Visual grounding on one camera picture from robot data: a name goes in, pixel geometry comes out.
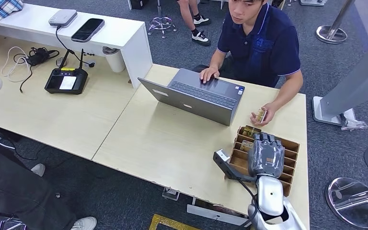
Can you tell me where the black remote controller with antennas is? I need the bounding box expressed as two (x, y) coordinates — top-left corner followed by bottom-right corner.
(44, 48), (89, 95)

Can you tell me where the person's right hand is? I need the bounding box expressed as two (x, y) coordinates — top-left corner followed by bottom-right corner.
(199, 66), (220, 84)

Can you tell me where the black smartphone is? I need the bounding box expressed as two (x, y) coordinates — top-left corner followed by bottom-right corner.
(70, 17), (105, 43)

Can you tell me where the white coiled cable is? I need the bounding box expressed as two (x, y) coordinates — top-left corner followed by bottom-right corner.
(1, 46), (32, 83)

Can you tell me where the person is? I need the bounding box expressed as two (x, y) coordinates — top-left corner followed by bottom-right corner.
(191, 0), (304, 127)

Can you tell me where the black adapter with cable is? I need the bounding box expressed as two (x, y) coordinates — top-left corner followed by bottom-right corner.
(13, 46), (60, 93)

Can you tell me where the clear plastic clip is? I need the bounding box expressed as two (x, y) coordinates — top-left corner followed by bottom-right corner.
(162, 187), (181, 202)

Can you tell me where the grey laptop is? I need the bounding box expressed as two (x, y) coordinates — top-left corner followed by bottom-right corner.
(138, 68), (246, 127)

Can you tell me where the white kiosk stand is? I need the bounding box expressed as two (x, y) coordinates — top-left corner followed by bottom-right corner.
(311, 30), (368, 127)

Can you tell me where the grey flat box device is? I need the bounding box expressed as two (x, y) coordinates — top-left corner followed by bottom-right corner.
(48, 9), (78, 28)

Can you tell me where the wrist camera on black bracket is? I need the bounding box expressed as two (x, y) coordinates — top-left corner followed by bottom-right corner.
(212, 149), (257, 184)

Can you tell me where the white desk shelf riser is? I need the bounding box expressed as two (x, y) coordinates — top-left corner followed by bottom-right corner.
(0, 3), (154, 90)

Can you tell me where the plaid cloth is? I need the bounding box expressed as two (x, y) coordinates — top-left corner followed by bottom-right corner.
(0, 0), (24, 22)

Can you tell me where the person's left hand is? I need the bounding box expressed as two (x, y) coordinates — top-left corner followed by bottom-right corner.
(250, 102), (278, 127)

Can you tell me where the chrome stanchion post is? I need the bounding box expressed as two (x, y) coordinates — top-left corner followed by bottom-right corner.
(325, 176), (368, 230)
(314, 0), (357, 45)

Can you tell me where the seated bystander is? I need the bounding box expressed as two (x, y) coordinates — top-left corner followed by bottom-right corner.
(0, 120), (98, 230)

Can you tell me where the chrome stool base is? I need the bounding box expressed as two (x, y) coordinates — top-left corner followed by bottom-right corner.
(147, 0), (178, 39)

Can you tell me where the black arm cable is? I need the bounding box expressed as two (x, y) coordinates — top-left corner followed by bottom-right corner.
(234, 177), (262, 230)

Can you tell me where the wooden slotted card organizer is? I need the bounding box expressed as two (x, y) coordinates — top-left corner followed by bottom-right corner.
(224, 125), (300, 197)

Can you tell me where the clear plastic bag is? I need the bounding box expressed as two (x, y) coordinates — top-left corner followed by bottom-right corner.
(341, 118), (368, 132)

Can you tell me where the bystander with bare legs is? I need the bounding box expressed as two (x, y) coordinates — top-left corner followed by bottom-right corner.
(175, 0), (212, 47)

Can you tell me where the thin black cable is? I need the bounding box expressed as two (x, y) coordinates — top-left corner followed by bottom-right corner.
(55, 25), (96, 68)

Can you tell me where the white bracket under desk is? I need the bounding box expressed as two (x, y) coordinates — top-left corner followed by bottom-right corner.
(186, 197), (252, 227)

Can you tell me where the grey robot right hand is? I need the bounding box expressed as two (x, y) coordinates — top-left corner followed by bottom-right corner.
(247, 131), (286, 179)

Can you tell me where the white paper cup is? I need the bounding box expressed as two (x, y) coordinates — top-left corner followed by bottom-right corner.
(102, 46), (126, 74)

